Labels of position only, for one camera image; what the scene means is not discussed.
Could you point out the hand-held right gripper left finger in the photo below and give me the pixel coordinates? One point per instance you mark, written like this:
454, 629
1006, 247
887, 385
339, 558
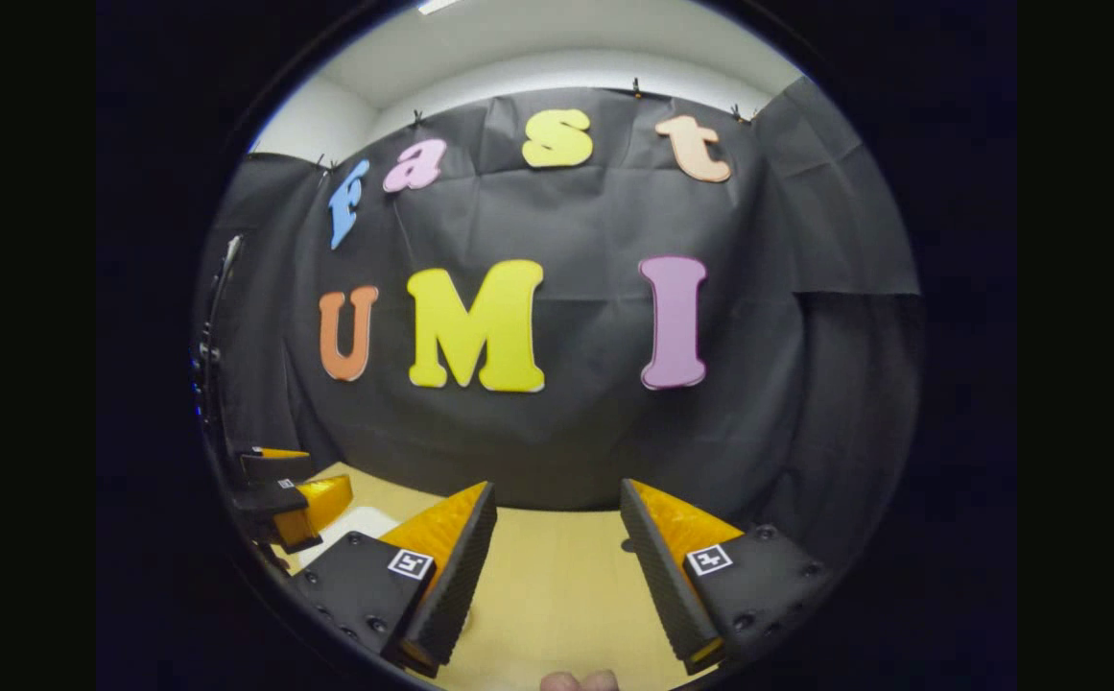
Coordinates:
456, 585

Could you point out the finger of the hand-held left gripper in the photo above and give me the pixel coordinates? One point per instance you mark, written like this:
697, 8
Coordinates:
273, 465
273, 497

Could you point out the ceiling light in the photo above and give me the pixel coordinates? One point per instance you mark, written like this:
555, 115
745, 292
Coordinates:
437, 5

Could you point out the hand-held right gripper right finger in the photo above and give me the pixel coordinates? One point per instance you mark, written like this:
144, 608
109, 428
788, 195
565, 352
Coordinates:
667, 585

